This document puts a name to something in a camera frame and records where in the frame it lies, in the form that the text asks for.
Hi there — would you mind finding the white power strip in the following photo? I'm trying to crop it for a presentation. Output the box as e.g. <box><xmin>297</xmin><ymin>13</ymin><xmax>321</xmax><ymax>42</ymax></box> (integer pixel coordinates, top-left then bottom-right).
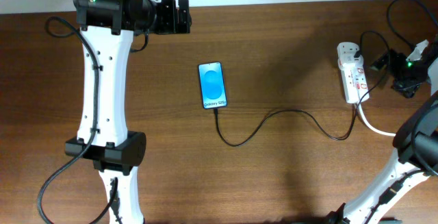
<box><xmin>337</xmin><ymin>42</ymin><xmax>370</xmax><ymax>104</ymax></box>

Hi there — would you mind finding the blue Galaxy smartphone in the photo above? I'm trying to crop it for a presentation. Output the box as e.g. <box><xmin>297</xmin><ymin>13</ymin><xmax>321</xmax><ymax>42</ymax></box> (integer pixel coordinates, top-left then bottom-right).
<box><xmin>198</xmin><ymin>62</ymin><xmax>227</xmax><ymax>110</ymax></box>

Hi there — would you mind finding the black USB charging cable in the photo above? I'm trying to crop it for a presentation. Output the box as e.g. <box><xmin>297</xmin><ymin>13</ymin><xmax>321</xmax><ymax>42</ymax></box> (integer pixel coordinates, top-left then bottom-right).
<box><xmin>213</xmin><ymin>30</ymin><xmax>393</xmax><ymax>148</ymax></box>

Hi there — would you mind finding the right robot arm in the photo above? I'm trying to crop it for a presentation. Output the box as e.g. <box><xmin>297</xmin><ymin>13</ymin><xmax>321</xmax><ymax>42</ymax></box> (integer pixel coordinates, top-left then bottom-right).
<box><xmin>323</xmin><ymin>40</ymin><xmax>437</xmax><ymax>224</ymax></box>

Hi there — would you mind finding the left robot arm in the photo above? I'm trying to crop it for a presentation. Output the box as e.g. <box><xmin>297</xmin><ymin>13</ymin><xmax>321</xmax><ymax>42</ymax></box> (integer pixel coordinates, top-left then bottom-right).
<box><xmin>65</xmin><ymin>0</ymin><xmax>192</xmax><ymax>223</ymax></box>

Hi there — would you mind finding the white USB charger plug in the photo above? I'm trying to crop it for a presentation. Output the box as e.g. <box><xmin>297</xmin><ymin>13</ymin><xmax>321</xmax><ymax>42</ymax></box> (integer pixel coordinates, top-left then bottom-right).
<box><xmin>338</xmin><ymin>53</ymin><xmax>363</xmax><ymax>71</ymax></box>

